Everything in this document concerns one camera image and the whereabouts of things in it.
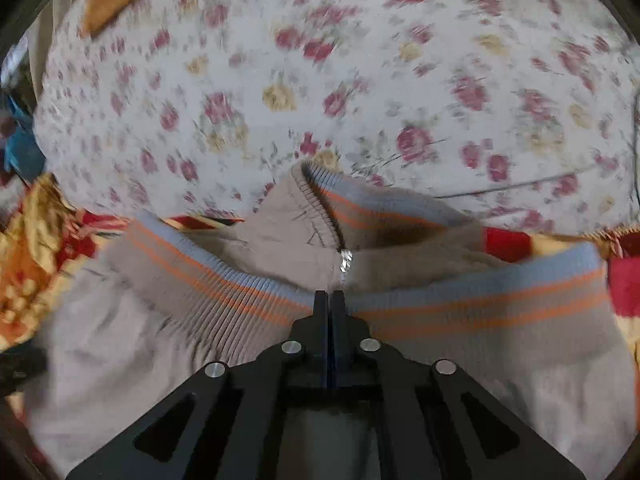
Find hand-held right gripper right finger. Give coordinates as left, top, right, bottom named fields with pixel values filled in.
left=330, top=290, right=587, bottom=480

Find beige jacket with striped ribbing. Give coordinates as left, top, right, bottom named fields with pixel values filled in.
left=22, top=160, right=631, bottom=480

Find red golden patterned blanket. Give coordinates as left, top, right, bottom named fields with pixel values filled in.
left=0, top=172, right=640, bottom=356

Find black cable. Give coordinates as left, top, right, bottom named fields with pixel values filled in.
left=432, top=172, right=581, bottom=199

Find floral bed sheet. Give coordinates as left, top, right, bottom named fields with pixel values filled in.
left=35, top=0, right=640, bottom=236

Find blue cloth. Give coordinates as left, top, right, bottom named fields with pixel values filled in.
left=0, top=95, right=48, bottom=181

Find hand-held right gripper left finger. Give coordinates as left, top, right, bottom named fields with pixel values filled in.
left=65, top=290, right=330, bottom=480

